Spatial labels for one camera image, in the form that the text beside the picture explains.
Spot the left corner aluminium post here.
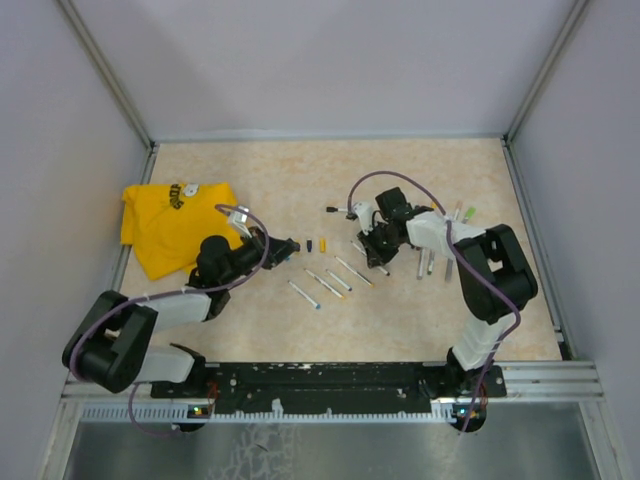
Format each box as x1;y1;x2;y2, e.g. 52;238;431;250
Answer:
55;0;155;149

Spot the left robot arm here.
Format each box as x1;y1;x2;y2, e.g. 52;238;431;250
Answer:
62;227;300;397

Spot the yellow t-shirt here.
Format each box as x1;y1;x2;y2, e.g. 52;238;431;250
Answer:
121;183;242;281

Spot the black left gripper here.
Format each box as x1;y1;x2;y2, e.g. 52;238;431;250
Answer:
220;225;300;287

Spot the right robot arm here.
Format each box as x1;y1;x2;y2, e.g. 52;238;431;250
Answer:
348;187;538;396

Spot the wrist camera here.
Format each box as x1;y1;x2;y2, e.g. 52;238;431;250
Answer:
227;206;251;238
347;202;374;236

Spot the purple grey marker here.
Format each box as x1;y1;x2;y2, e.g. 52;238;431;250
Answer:
444;259;454;283

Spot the blue eraser-cap white marker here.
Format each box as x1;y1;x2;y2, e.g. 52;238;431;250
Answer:
325;269;353;292

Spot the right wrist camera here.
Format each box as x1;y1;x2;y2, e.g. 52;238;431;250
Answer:
347;202;374;236

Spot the dark blue capped marker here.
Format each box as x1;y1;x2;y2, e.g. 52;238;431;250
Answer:
350;241;391;277

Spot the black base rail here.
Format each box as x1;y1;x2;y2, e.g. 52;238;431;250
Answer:
151;362;480;415

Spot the dark green capped marker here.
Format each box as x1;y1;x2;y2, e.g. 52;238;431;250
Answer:
425;250;435;276

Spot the lime green capped marker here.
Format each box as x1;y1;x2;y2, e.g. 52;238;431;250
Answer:
462;207;476;223

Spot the yellow capped clear pen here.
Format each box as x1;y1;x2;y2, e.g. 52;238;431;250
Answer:
334;256;374;287

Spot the right corner aluminium post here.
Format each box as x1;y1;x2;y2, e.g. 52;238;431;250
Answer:
504;0;589;146

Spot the white cable duct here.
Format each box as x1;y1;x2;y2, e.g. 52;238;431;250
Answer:
79;403;471;424

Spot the corner aluminium post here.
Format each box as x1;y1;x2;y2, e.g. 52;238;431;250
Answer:
55;0;155;149
504;0;589;146

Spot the black eraser-cap white marker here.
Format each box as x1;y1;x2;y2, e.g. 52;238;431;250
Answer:
325;206;348;213

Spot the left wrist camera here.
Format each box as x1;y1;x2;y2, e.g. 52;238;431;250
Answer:
227;206;251;238

